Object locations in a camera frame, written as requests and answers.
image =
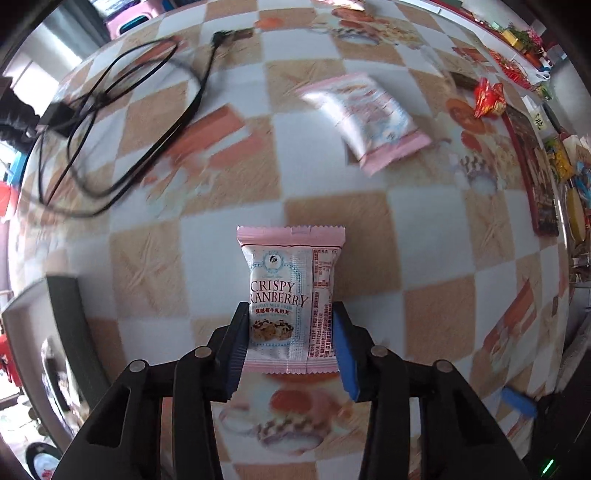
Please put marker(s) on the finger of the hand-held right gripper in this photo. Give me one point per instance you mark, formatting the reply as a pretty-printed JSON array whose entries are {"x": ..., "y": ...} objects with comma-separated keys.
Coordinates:
[{"x": 519, "y": 401}]

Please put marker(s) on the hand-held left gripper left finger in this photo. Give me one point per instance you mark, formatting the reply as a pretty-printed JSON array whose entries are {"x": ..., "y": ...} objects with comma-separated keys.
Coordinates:
[{"x": 233, "y": 355}]

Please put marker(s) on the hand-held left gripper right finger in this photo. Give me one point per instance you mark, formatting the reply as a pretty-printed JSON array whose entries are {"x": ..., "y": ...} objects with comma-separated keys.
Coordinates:
[{"x": 347, "y": 364}]

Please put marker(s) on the pink white snack packet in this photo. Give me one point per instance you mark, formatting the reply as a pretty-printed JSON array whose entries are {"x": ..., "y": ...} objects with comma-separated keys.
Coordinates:
[
  {"x": 369, "y": 120},
  {"x": 286, "y": 286}
]

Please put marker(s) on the white plate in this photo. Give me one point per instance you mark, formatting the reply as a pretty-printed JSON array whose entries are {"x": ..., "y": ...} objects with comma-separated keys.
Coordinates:
[{"x": 41, "y": 461}]

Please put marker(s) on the pile of colourful candies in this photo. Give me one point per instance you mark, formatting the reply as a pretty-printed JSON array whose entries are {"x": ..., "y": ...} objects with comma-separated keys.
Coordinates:
[{"x": 561, "y": 157}]

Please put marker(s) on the red plastic object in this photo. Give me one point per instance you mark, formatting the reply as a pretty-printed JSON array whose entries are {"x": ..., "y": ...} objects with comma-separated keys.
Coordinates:
[{"x": 4, "y": 198}]

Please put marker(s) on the white green packet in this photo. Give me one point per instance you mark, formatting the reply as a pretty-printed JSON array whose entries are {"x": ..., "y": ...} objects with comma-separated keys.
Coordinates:
[{"x": 540, "y": 117}]

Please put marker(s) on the black power adapter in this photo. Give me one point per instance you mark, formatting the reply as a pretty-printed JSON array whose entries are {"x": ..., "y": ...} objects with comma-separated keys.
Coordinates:
[{"x": 57, "y": 119}]

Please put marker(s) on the red snack packet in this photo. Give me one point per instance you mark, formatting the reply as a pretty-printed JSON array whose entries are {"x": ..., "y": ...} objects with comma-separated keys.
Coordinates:
[{"x": 489, "y": 97}]

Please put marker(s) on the brown snack bar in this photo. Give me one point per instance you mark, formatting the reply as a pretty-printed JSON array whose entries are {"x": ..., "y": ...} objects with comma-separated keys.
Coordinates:
[{"x": 461, "y": 81}]

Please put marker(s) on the black ribbed object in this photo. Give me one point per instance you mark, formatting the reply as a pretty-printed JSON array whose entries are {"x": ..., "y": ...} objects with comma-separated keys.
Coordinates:
[{"x": 14, "y": 120}]

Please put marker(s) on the pile of red packets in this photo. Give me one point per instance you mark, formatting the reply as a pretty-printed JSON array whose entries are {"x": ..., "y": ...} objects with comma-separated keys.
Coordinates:
[{"x": 510, "y": 67}]

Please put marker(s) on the pink stool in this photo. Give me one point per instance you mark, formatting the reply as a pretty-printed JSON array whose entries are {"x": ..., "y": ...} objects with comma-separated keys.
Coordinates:
[{"x": 131, "y": 21}]

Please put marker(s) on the green yellow box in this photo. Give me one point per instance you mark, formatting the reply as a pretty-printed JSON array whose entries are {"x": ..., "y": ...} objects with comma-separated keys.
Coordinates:
[{"x": 517, "y": 37}]

